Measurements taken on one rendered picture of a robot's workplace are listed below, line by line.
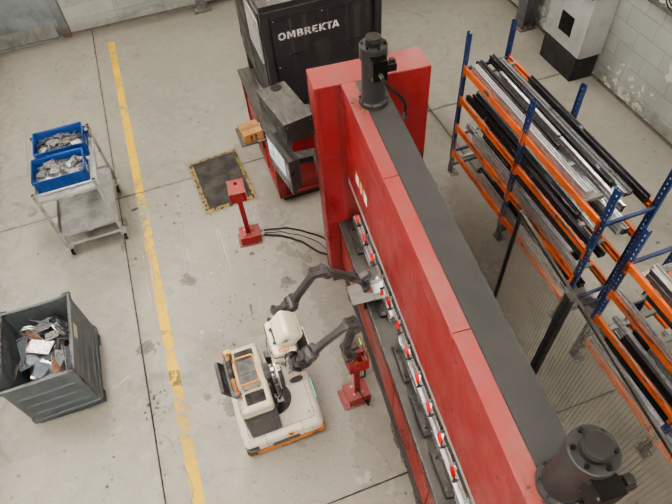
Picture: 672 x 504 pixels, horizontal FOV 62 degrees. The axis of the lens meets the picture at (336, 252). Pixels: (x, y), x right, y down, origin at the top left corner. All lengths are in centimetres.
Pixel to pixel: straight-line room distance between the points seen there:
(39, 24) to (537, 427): 916
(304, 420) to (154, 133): 447
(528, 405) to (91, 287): 474
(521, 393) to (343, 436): 254
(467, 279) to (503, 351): 41
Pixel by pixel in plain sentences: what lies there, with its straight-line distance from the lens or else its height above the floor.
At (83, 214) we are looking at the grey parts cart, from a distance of 650.
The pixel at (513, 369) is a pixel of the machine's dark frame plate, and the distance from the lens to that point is 263.
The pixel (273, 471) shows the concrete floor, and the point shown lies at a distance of 486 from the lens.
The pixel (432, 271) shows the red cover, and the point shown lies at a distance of 285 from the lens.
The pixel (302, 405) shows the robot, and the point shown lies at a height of 28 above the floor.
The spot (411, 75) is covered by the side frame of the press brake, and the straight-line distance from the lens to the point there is 411.
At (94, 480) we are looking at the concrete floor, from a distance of 528.
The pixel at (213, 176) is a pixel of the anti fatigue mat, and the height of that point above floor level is 1.
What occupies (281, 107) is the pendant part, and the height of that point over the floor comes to 195.
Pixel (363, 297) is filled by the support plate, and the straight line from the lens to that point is 429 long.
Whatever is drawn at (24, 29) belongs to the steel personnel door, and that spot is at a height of 25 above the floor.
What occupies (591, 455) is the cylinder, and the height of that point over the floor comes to 277.
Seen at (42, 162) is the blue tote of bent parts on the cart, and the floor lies 95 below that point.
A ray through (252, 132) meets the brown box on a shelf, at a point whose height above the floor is 110.
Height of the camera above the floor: 461
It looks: 52 degrees down
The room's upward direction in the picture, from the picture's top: 5 degrees counter-clockwise
